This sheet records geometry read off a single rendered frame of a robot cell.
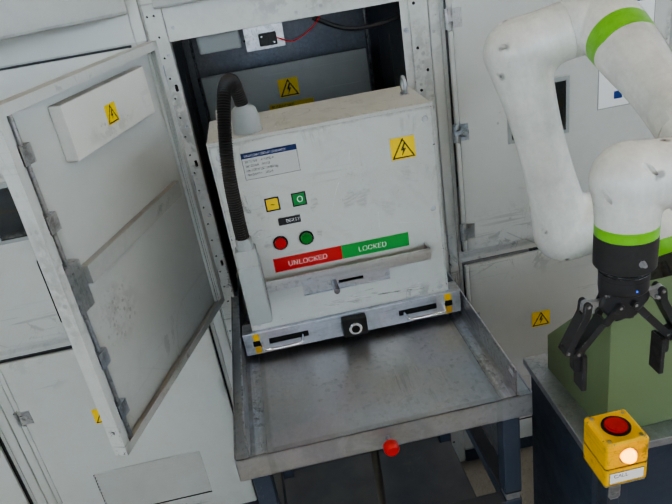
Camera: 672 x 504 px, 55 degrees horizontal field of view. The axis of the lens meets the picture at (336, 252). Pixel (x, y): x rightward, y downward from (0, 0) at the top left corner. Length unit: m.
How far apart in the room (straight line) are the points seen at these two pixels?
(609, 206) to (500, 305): 1.14
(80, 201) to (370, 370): 0.72
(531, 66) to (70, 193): 0.91
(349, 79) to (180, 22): 0.85
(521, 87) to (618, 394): 0.63
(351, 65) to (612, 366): 1.43
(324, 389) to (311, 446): 0.17
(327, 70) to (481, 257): 0.86
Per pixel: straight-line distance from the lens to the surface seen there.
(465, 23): 1.77
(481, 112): 1.83
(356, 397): 1.43
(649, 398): 1.47
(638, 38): 1.24
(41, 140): 1.31
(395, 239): 1.51
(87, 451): 2.24
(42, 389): 2.12
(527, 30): 1.31
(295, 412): 1.43
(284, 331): 1.57
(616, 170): 0.98
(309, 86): 2.35
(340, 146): 1.41
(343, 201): 1.45
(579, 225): 1.43
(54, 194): 1.32
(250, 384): 1.53
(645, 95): 1.16
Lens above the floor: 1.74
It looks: 26 degrees down
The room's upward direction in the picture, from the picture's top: 10 degrees counter-clockwise
